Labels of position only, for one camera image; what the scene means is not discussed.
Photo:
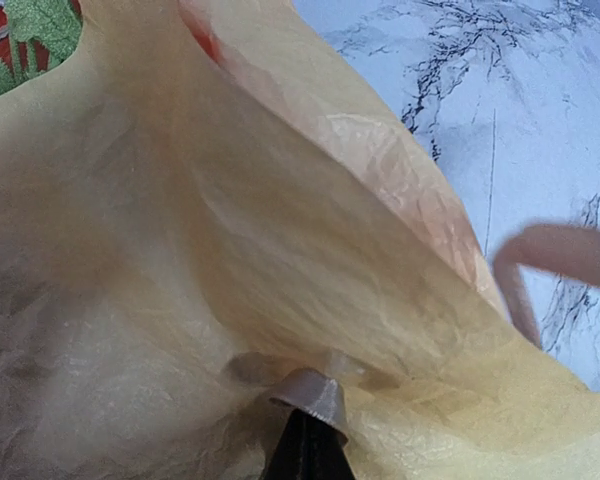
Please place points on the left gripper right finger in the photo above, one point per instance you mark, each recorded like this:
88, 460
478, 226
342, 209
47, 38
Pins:
323, 457

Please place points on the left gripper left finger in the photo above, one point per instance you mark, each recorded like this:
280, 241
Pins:
288, 459

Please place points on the orange wrapping paper sheet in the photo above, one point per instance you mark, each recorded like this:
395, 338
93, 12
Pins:
205, 203

